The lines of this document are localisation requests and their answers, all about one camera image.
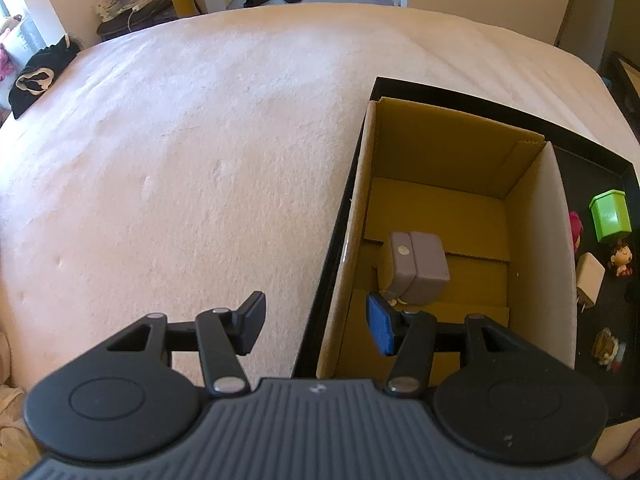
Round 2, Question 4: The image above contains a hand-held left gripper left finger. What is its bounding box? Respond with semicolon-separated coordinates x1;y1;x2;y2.
107;291;267;397

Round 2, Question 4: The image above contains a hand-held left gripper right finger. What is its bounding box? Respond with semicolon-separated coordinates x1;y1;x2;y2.
366;292;538;400

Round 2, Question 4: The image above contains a brown cardboard box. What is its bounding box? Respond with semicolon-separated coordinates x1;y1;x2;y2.
316;97;577;380

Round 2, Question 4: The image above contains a white charger plug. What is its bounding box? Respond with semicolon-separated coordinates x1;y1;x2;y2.
575;252;606;313

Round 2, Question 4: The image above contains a pink toy figurine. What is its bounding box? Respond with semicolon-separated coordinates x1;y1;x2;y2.
568;210;585;253

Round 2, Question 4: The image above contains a small colourful figurine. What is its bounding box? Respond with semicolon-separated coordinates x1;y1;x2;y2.
592;327;627;372

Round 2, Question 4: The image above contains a dark-haired doll figurine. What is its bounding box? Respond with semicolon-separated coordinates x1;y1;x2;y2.
607;240;637;277

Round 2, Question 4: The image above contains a black tray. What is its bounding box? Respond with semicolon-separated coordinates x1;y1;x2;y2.
292;76;640;428

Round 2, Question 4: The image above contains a grey cube adapter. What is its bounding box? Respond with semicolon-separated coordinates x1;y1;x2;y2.
376;231;451;306

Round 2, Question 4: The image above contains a cream cloth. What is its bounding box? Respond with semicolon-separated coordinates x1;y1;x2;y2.
0;332;38;466

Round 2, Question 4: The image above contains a green toy block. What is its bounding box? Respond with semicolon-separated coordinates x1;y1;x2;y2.
588;188;633;243

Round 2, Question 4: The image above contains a person's bare leg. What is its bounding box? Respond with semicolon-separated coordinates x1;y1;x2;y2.
607;427;640;480

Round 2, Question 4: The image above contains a dark low table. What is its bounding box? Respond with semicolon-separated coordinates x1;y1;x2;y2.
95;2;178;43

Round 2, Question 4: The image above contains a black hoodie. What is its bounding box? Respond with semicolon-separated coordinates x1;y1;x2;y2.
10;34;82;120

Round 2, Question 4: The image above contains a dark picture frame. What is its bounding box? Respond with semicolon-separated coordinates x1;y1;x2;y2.
607;51;640;136

